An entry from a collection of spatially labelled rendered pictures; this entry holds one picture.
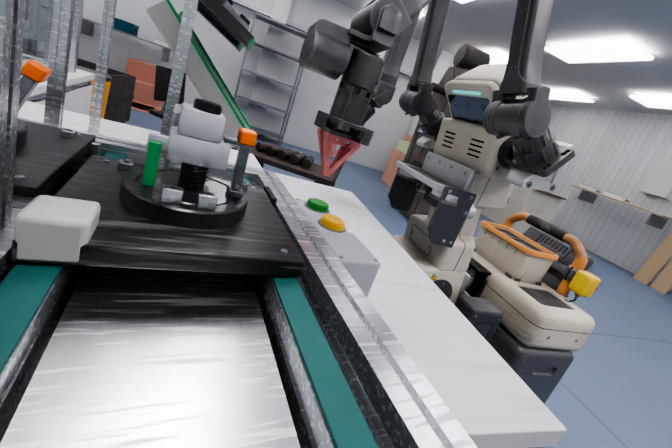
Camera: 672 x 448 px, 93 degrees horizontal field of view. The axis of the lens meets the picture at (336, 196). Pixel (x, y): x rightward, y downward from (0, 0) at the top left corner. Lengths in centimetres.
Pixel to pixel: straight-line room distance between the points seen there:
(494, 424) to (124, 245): 44
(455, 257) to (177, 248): 80
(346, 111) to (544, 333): 85
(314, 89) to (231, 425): 730
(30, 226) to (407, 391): 31
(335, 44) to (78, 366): 45
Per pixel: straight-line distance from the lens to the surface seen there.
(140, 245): 33
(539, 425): 55
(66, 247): 33
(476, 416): 48
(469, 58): 495
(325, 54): 50
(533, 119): 75
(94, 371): 30
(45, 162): 50
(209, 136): 39
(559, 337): 118
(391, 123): 811
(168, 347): 32
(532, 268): 122
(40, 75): 52
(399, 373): 30
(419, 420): 27
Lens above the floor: 114
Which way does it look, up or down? 15 degrees down
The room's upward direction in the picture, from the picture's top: 19 degrees clockwise
